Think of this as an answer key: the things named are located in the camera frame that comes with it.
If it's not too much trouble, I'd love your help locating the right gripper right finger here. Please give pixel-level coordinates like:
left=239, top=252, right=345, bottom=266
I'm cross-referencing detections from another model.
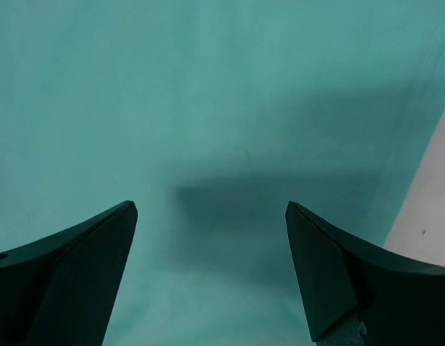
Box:
left=285, top=202, right=445, bottom=345

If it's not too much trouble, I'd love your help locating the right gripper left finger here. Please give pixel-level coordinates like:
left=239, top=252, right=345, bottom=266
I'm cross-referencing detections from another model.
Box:
left=0, top=200, right=138, bottom=346

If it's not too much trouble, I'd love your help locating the teal t-shirt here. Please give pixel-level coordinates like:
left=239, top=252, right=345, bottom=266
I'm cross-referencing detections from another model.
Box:
left=0, top=1, right=445, bottom=345

